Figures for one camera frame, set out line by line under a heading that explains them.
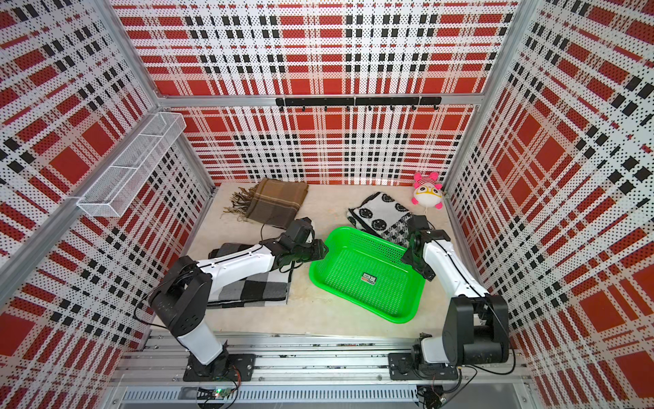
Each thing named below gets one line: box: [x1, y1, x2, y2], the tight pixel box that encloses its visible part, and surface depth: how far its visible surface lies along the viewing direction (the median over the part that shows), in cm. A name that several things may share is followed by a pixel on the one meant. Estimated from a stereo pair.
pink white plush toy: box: [411, 172, 444, 210], surface depth 114 cm
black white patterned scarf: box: [345, 191, 413, 248], surface depth 107 cm
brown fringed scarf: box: [220, 177, 310, 230], surface depth 117 cm
